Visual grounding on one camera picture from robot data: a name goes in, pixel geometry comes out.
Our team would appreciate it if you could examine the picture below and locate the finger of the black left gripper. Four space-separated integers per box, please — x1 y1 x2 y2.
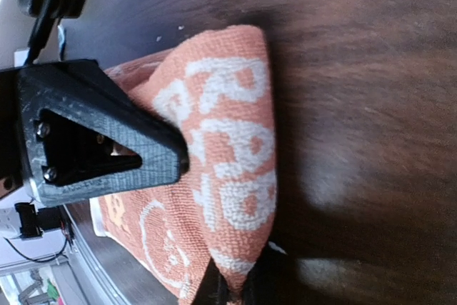
16 60 189 206

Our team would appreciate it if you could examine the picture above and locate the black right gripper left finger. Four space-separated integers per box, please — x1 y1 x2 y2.
194 259 229 305

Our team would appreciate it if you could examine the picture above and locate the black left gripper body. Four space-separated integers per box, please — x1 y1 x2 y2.
0 67 24 199

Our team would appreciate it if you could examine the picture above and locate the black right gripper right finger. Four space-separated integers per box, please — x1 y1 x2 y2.
242 244 296 305

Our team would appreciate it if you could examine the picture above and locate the orange bunny pattern towel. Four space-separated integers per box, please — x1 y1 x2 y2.
90 25 277 304

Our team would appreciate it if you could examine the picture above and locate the aluminium front rail base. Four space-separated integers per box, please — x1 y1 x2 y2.
53 204 179 305

